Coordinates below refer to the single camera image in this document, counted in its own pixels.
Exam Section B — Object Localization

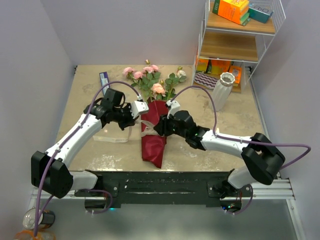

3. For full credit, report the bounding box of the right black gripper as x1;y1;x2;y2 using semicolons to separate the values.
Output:
153;111;188;139

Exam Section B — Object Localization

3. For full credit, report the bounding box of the beige printed ribbon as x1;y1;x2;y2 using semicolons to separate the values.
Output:
93;119;159;143

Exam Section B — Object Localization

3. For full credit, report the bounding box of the red wrapping paper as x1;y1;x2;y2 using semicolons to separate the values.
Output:
141;100;168;169

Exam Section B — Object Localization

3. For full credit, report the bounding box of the pink rose bouquet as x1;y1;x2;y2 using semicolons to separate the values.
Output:
122;60;187;103

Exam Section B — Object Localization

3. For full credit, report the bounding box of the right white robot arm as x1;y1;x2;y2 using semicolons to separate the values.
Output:
153;110;285;197

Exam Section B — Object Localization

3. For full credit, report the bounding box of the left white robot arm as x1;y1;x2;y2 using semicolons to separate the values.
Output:
31;88;133;199

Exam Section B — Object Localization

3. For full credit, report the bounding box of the white ribbed vase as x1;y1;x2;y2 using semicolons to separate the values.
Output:
211;72;235;112

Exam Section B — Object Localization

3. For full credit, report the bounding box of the purple toothpaste box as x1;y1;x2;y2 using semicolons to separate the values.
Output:
99;71;110;96

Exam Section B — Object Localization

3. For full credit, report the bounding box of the purple wavy pattern cloth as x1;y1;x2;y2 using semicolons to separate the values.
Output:
194;72;219;90

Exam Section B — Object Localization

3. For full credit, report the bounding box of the orange box bottom shelf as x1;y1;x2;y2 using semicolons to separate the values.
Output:
196;58;232;75

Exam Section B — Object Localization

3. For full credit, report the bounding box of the orange box shelf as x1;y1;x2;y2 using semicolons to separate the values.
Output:
212;0;250;25
196;58;232;75

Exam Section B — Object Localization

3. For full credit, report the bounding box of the small orange packet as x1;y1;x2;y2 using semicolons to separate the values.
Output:
228;65;242;84

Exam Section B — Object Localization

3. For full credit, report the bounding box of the green sponge stack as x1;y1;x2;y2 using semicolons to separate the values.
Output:
240;11;250;26

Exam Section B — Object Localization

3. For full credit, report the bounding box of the orange box top shelf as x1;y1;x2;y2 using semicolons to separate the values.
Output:
212;0;250;25

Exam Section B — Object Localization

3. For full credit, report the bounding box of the silver top tin can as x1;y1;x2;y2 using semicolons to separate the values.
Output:
22;208;56;230

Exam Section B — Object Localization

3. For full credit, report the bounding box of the teal box top shelf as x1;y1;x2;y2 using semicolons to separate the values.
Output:
248;3;273;24

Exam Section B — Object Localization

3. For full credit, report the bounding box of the orange plastic bottle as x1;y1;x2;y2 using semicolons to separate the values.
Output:
13;230;57;240

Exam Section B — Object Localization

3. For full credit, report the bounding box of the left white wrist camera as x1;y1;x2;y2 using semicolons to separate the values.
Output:
131;100;149;119

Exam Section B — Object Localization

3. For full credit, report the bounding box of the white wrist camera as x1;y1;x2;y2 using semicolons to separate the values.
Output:
165;100;181;119
131;100;149;119

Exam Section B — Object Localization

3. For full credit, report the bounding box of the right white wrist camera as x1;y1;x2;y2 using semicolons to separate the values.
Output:
165;100;181;119

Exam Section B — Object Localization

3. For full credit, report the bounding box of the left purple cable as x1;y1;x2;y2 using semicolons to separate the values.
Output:
32;80;143;238

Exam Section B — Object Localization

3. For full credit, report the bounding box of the white wire shelf rack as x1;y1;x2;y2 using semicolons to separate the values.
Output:
192;0;286;93

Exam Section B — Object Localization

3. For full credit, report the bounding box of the aluminium rail frame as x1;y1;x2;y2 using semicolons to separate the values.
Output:
28;179;306;240

